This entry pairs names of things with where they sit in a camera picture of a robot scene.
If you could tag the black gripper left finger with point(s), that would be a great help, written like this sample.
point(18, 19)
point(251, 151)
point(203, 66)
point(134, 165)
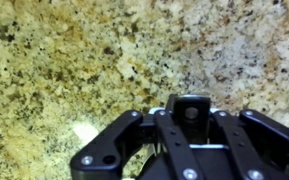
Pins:
point(105, 156)

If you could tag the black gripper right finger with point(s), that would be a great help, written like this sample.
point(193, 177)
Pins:
point(258, 146)

